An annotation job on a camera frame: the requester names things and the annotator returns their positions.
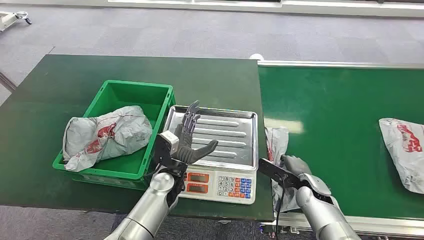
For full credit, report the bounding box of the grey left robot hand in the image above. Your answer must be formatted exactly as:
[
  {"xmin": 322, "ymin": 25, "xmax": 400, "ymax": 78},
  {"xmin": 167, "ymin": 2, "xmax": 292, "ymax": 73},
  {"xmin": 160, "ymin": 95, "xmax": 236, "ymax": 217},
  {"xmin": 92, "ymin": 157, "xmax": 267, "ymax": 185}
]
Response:
[{"xmin": 173, "ymin": 100, "xmax": 220, "ymax": 166}]

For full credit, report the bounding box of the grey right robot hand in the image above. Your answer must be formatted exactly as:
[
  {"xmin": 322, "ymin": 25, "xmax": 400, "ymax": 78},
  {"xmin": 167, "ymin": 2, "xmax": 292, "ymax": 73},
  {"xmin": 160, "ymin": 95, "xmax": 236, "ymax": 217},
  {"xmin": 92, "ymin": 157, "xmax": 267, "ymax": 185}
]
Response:
[{"xmin": 280, "ymin": 154, "xmax": 313, "ymax": 177}]

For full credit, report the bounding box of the grey slim mailer package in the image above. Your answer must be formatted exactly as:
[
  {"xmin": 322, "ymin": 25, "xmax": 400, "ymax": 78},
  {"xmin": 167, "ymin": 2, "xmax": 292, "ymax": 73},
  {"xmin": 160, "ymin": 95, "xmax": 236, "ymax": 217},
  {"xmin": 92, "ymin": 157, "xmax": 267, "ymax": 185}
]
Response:
[{"xmin": 264, "ymin": 125, "xmax": 301, "ymax": 213}]

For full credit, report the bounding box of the grey crumpled mailer package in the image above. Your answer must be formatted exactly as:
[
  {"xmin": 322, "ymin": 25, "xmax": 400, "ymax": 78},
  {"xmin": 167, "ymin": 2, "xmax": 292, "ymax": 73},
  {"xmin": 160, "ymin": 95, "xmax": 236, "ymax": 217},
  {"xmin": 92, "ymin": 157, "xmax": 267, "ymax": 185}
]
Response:
[{"xmin": 62, "ymin": 105, "xmax": 154, "ymax": 173}]

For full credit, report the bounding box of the green plastic basket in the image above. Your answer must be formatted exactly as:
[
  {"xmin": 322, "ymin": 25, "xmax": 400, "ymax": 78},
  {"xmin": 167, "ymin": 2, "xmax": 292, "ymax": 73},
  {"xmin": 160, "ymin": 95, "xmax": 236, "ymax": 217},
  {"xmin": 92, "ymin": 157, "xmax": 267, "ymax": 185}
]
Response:
[{"xmin": 52, "ymin": 79, "xmax": 177, "ymax": 191}]

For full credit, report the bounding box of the large flat grey mailer package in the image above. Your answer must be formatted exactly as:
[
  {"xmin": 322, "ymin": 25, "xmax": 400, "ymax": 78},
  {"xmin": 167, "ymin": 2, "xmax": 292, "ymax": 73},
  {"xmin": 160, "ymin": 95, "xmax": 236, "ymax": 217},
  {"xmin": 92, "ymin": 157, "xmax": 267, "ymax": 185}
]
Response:
[{"xmin": 378, "ymin": 117, "xmax": 424, "ymax": 195}]

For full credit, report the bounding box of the steel scale tray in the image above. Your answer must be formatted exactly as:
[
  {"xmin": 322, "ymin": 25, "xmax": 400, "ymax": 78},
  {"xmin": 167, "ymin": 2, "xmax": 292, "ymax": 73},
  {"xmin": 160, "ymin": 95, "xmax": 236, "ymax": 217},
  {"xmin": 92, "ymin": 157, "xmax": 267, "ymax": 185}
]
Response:
[{"xmin": 163, "ymin": 105, "xmax": 259, "ymax": 172}]

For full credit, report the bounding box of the white electronic scale body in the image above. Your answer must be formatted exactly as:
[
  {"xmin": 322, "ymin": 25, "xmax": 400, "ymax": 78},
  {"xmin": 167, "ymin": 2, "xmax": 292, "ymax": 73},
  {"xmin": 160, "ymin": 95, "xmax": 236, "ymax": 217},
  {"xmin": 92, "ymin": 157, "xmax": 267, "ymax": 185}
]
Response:
[{"xmin": 177, "ymin": 163, "xmax": 258, "ymax": 206}]

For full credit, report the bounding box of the green conveyor belt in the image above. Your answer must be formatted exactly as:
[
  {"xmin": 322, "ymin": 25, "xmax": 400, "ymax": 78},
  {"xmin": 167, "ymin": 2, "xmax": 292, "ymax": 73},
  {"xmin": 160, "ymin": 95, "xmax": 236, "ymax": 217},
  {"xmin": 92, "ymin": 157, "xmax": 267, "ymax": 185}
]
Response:
[{"xmin": 257, "ymin": 60, "xmax": 424, "ymax": 240}]

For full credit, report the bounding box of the dark green table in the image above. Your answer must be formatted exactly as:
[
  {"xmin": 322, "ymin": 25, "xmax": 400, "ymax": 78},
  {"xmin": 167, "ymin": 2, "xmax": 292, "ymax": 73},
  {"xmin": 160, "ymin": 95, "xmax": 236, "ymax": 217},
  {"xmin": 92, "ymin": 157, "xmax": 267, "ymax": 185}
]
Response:
[{"xmin": 0, "ymin": 54, "xmax": 275, "ymax": 223}]

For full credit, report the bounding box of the white wheeled cart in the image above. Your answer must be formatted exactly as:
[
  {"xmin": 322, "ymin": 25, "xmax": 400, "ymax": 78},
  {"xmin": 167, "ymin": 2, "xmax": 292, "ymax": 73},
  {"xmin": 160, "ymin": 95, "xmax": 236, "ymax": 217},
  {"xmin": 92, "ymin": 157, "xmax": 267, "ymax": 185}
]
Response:
[{"xmin": 0, "ymin": 10, "xmax": 33, "ymax": 33}]

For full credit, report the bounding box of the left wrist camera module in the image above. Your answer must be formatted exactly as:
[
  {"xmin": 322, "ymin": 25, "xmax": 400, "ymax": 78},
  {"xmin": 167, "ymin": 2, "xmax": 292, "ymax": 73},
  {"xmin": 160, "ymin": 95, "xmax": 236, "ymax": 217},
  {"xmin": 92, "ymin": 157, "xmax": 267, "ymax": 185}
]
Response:
[{"xmin": 154, "ymin": 130, "xmax": 180, "ymax": 163}]

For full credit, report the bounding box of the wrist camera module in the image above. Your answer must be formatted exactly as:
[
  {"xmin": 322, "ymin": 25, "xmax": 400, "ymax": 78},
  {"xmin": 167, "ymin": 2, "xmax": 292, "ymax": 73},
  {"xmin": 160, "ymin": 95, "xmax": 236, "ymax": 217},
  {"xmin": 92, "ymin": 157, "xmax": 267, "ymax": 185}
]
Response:
[
  {"xmin": 154, "ymin": 130, "xmax": 180, "ymax": 163},
  {"xmin": 258, "ymin": 158, "xmax": 301, "ymax": 190}
]

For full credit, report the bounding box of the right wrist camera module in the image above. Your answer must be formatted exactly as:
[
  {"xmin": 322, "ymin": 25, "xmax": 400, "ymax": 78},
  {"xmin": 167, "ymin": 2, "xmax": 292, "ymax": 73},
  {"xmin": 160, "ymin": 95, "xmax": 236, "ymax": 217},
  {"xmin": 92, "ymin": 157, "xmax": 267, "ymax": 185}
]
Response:
[{"xmin": 258, "ymin": 158, "xmax": 301, "ymax": 190}]

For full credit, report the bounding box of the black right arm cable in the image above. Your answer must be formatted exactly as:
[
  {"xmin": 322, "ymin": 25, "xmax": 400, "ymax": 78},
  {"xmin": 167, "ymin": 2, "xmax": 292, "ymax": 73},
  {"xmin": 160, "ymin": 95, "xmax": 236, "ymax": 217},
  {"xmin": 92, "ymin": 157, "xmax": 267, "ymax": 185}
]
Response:
[{"xmin": 275, "ymin": 177, "xmax": 286, "ymax": 240}]

